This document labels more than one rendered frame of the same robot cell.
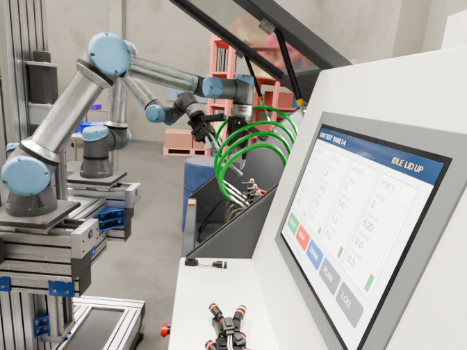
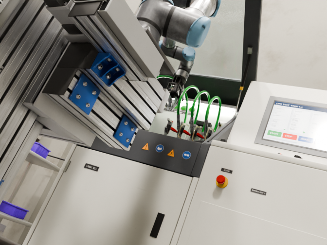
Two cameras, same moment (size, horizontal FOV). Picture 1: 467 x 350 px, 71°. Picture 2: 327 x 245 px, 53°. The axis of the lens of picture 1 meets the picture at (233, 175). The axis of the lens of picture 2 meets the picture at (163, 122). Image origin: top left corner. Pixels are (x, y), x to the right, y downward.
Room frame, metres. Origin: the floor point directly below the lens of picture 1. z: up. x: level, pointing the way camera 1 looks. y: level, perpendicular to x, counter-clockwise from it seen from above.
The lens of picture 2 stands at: (0.33, 1.42, 0.44)
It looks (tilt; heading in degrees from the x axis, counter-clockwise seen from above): 21 degrees up; 304
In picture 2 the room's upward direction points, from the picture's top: 22 degrees clockwise
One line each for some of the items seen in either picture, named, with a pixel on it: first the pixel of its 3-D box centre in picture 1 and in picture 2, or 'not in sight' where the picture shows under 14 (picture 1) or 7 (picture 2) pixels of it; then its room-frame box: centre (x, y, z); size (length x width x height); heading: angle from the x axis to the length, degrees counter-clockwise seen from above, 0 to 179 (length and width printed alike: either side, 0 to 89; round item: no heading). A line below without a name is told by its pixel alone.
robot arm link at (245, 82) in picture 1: (242, 89); (186, 65); (1.28, -0.01, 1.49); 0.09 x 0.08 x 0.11; 120
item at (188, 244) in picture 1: (190, 239); (137, 146); (1.25, 0.16, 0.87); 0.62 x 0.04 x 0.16; 6
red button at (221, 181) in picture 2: (168, 330); (221, 180); (0.80, 0.15, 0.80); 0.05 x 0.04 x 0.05; 6
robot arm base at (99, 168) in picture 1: (96, 164); not in sight; (1.54, 0.67, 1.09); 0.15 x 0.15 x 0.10
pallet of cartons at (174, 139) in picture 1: (192, 135); not in sight; (7.90, 1.07, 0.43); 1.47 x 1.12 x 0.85; 89
